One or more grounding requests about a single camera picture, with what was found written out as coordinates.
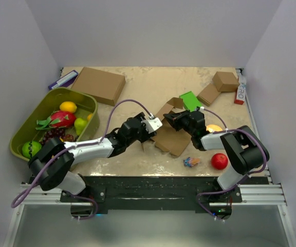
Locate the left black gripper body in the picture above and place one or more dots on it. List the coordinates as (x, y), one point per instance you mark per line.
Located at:
(142, 135)

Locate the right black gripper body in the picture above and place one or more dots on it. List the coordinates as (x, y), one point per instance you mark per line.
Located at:
(185, 124)

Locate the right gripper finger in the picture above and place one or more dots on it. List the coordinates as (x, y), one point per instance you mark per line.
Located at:
(176, 117)
(175, 123)

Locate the brown cardboard box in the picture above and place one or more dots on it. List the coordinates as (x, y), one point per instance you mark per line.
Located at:
(167, 139)

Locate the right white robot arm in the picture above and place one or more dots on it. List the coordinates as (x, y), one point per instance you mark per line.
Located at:
(245, 152)

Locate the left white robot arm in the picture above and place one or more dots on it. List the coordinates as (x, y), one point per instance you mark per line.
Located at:
(51, 165)

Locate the green flat box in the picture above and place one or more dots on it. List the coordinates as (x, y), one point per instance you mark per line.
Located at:
(190, 101)

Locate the flat small cardboard box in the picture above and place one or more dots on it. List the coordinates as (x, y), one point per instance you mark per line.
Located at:
(208, 95)

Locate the large flat cardboard box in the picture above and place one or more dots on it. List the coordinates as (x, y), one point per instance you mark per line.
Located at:
(105, 87)

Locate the small cardboard cube box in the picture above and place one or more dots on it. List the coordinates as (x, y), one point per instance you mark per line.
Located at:
(225, 82)

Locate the red white box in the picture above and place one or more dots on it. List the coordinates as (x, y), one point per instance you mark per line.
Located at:
(240, 94)

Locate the purple white box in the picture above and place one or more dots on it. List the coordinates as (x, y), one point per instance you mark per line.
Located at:
(65, 81)

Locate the small colourful toy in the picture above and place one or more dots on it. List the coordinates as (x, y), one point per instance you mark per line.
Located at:
(191, 162)

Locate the red apple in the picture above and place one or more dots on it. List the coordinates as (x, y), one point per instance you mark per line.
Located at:
(219, 161)

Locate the green pear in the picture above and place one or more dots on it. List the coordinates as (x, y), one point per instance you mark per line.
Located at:
(79, 125)

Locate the yellow lemon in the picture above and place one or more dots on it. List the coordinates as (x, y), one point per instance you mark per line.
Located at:
(68, 106)

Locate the red dragon fruit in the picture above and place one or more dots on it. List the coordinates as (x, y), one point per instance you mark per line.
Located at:
(58, 119)

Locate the dark purple grapes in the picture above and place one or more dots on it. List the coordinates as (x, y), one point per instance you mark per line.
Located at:
(59, 133)

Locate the green round fruit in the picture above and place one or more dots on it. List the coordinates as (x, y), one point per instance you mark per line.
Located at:
(30, 149)

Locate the olive green plastic bin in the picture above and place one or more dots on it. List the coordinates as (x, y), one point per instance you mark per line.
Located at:
(27, 132)

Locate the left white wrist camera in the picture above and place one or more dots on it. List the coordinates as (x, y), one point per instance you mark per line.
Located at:
(152, 125)

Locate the black base frame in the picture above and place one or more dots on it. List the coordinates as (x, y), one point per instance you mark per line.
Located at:
(198, 194)

